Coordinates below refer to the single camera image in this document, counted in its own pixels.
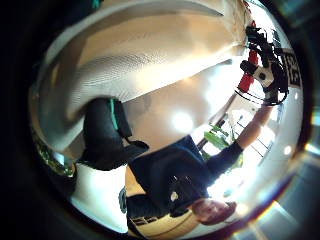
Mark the red plastic object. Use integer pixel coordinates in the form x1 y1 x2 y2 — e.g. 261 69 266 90
237 19 261 94

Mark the white cloth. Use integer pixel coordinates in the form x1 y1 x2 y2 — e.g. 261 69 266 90
29 0 249 155

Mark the white marker cube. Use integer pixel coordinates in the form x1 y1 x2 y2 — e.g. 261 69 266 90
280 48 304 90

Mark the the person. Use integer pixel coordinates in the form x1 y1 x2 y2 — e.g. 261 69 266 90
125 103 275 227

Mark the green plant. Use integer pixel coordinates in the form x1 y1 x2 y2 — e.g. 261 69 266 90
201 123 236 159

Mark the black cable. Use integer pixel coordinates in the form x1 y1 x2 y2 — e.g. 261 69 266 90
234 87 289 107

